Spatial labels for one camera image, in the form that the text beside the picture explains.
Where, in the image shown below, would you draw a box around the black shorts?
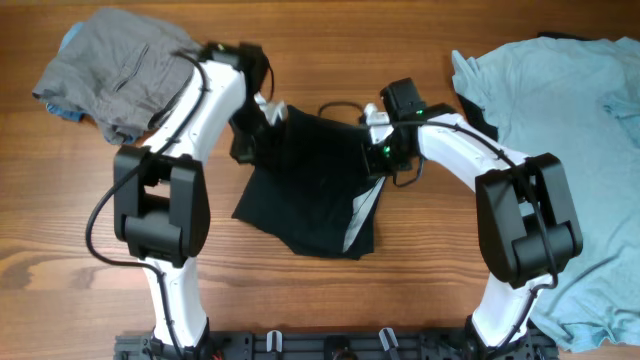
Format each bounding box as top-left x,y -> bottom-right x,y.
232,106 -> 384,260

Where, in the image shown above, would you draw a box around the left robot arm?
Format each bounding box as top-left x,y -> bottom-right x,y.
113,43 -> 282,359

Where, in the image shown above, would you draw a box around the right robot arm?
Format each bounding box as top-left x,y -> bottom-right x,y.
361,78 -> 583,359

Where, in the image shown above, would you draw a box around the folded grey shorts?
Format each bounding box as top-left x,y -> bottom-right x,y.
32,8 -> 200,145

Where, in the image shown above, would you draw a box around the blue garment under grey shorts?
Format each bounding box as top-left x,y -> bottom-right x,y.
46,22 -> 85,122

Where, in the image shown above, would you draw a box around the light blue t-shirt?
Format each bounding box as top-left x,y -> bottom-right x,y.
452,37 -> 639,353

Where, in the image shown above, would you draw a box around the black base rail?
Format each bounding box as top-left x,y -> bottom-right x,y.
113,326 -> 560,360

